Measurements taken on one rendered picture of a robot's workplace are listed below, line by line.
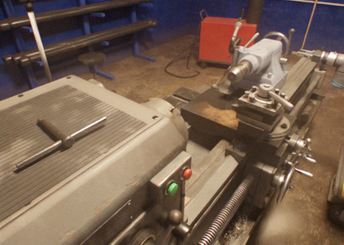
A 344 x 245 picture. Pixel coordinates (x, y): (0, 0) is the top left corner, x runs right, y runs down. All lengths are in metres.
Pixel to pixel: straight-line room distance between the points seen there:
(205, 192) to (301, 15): 4.61
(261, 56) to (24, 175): 1.41
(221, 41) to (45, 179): 3.88
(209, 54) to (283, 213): 2.87
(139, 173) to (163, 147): 0.09
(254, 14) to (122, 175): 3.83
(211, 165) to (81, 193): 0.82
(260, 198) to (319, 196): 1.09
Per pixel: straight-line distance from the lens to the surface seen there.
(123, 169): 0.51
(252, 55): 1.64
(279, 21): 5.46
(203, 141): 1.51
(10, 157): 0.58
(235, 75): 1.43
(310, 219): 2.26
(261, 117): 1.12
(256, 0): 4.13
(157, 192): 0.55
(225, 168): 1.19
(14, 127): 0.67
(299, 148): 1.36
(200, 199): 1.06
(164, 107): 0.89
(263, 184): 1.35
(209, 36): 4.20
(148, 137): 0.55
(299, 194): 2.39
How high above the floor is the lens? 1.67
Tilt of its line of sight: 34 degrees down
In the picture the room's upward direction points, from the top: straight up
